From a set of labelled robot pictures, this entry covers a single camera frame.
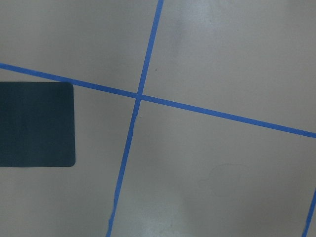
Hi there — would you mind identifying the black mouse pad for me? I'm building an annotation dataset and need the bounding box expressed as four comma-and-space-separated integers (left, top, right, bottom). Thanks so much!
0, 82, 76, 167

